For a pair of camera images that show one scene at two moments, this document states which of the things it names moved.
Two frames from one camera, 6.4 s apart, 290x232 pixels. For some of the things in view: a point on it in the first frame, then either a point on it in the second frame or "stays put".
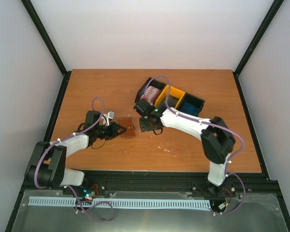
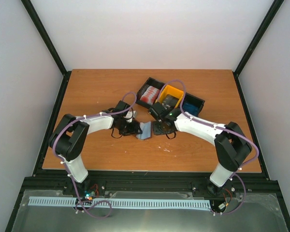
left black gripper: [114, 127] -> [134, 130]
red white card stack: [151, 94] stays put
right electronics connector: [223, 205] stays put
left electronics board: [89, 194] stays put
